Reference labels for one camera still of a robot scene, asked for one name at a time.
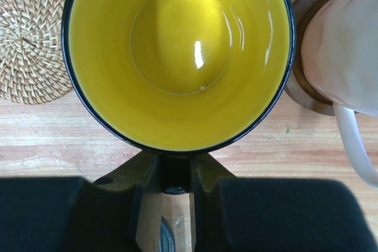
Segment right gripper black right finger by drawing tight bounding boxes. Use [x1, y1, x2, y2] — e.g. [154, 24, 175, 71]
[190, 154, 373, 251]

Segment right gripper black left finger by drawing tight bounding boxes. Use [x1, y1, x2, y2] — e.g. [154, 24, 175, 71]
[1, 152, 162, 251]

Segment brown round coaster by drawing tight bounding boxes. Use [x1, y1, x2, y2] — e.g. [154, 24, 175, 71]
[285, 0, 334, 116]

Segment woven rattan coaster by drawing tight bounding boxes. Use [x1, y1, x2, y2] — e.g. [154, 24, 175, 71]
[1, 0, 72, 104]

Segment yellow mug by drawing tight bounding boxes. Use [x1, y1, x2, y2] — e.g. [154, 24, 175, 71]
[61, 0, 296, 195]

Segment pink ceramic mug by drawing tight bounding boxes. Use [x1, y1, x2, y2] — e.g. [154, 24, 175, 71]
[302, 0, 377, 188]

